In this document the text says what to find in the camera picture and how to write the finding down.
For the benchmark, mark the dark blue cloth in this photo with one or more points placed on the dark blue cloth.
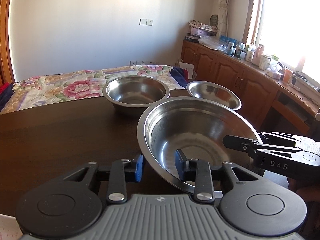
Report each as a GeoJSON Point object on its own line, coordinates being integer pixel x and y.
{"type": "Point", "coordinates": [6, 98]}

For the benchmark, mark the medium steel bowl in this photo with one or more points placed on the medium steel bowl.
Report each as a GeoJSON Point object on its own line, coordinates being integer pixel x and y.
{"type": "Point", "coordinates": [136, 90]}

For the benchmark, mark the row of low wall sockets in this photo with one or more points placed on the row of low wall sockets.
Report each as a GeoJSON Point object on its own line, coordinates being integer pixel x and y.
{"type": "Point", "coordinates": [143, 62]}

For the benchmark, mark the person's right forearm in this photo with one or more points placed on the person's right forearm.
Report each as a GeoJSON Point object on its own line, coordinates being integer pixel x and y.
{"type": "Point", "coordinates": [306, 192]}

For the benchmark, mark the large steel bowl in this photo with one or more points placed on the large steel bowl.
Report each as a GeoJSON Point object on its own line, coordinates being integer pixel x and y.
{"type": "Point", "coordinates": [200, 130]}

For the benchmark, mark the floral bedspread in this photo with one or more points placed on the floral bedspread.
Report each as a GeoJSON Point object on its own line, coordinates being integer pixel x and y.
{"type": "Point", "coordinates": [62, 87]}

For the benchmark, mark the wooden cabinet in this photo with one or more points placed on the wooden cabinet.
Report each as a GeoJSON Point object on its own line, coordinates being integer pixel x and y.
{"type": "Point", "coordinates": [225, 70]}

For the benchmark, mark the window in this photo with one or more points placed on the window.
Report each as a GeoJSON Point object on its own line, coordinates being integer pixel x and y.
{"type": "Point", "coordinates": [290, 25]}

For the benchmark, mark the pink container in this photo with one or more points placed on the pink container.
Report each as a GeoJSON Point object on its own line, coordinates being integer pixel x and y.
{"type": "Point", "coordinates": [258, 55]}

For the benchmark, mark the pink box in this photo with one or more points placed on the pink box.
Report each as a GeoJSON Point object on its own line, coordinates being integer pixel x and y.
{"type": "Point", "coordinates": [201, 32]}

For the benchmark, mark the row of blue boxes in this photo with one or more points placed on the row of blue boxes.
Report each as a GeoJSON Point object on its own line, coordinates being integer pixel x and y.
{"type": "Point", "coordinates": [228, 39]}

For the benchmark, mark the tissue box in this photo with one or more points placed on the tissue box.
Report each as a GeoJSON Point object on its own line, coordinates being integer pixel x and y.
{"type": "Point", "coordinates": [273, 72]}

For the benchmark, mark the white wall socket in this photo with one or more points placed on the white wall socket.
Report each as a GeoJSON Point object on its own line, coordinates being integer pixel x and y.
{"type": "Point", "coordinates": [146, 22]}

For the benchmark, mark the floral fabric pile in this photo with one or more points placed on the floral fabric pile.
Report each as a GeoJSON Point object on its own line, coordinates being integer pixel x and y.
{"type": "Point", "coordinates": [202, 25]}

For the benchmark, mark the grey hand fan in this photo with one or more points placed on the grey hand fan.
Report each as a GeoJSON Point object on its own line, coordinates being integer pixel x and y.
{"type": "Point", "coordinates": [214, 21]}

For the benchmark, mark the red cloth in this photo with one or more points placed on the red cloth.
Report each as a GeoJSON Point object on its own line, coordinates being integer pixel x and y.
{"type": "Point", "coordinates": [3, 88]}

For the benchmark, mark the white bottle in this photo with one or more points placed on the white bottle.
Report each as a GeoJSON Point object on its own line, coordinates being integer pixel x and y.
{"type": "Point", "coordinates": [250, 53]}

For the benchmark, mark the drink can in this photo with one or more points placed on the drink can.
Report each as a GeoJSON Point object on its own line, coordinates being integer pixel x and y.
{"type": "Point", "coordinates": [230, 48]}

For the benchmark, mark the small shallow steel bowl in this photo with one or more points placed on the small shallow steel bowl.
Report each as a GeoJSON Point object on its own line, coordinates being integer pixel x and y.
{"type": "Point", "coordinates": [212, 92]}

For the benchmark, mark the black box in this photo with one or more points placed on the black box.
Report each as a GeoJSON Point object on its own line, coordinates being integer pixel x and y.
{"type": "Point", "coordinates": [191, 39]}

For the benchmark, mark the green lid bottle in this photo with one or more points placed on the green lid bottle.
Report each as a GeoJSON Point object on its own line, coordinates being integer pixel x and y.
{"type": "Point", "coordinates": [274, 60]}

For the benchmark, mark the blue and red blanket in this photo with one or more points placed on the blue and red blanket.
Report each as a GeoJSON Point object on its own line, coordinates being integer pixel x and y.
{"type": "Point", "coordinates": [180, 76]}

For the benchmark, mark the clear plastic bags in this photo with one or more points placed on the clear plastic bags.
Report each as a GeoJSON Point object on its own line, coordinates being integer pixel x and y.
{"type": "Point", "coordinates": [212, 43]}

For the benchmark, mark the white jar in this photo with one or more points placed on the white jar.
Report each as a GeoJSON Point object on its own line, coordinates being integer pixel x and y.
{"type": "Point", "coordinates": [264, 62]}

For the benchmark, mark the patterned cream curtain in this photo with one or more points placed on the patterned cream curtain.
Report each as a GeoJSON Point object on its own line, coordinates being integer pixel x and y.
{"type": "Point", "coordinates": [225, 5]}

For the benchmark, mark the white paper bag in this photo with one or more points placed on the white paper bag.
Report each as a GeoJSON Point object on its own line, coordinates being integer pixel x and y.
{"type": "Point", "coordinates": [186, 68]}

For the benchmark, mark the wooden louvered wardrobe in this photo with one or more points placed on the wooden louvered wardrobe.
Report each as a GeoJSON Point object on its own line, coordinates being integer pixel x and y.
{"type": "Point", "coordinates": [5, 42]}

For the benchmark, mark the orange container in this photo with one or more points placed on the orange container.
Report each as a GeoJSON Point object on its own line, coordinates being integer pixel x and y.
{"type": "Point", "coordinates": [287, 76]}

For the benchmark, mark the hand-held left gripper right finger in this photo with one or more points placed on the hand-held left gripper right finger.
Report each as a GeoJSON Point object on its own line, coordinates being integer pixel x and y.
{"type": "Point", "coordinates": [180, 166]}

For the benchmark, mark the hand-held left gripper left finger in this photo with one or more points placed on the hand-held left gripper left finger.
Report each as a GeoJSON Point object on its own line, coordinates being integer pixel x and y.
{"type": "Point", "coordinates": [139, 170]}

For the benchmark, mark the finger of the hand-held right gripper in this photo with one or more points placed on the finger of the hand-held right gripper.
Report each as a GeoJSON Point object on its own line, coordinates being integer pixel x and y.
{"type": "Point", "coordinates": [280, 138]}
{"type": "Point", "coordinates": [237, 142]}

